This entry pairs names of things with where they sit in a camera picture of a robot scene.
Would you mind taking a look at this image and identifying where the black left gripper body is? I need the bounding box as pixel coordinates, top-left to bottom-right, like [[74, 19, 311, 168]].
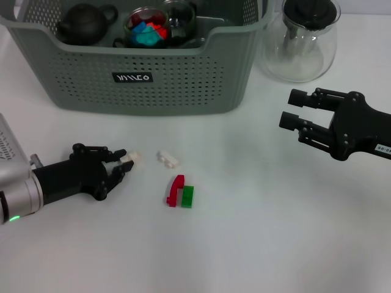
[[32, 142, 109, 206]]

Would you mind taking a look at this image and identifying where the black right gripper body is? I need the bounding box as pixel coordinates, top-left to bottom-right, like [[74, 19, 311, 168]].
[[329, 90, 391, 162]]

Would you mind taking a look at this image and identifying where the white two-stud toy brick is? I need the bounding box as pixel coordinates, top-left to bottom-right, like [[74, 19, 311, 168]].
[[120, 150, 144, 168]]

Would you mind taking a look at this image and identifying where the dark red curved toy piece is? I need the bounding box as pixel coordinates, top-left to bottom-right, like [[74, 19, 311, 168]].
[[166, 174, 186, 208]]

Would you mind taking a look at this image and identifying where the glass teacup with black base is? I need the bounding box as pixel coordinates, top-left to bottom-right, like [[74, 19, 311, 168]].
[[123, 7, 172, 49], [113, 30, 172, 50], [164, 0, 206, 49]]

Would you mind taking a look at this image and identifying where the teal square plate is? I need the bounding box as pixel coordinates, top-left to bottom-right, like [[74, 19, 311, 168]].
[[134, 29, 161, 47]]

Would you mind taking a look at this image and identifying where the small white toy block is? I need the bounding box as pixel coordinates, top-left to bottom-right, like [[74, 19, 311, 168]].
[[156, 149, 180, 169]]

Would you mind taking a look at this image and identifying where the grey-green perforated storage bin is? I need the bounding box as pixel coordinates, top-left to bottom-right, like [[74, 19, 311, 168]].
[[0, 0, 276, 116]]

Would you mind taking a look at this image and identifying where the clear glass carafe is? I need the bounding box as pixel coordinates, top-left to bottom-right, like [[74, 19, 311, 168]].
[[261, 0, 342, 84]]

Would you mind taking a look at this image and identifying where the long green toy brick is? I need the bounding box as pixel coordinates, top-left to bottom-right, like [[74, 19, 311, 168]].
[[180, 185, 196, 209]]

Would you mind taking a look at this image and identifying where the black carafe lid with strainer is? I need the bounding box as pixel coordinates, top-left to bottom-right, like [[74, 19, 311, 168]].
[[282, 0, 342, 56]]

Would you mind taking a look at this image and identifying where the black clay teapot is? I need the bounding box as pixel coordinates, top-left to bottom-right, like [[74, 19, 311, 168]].
[[57, 2, 119, 46]]

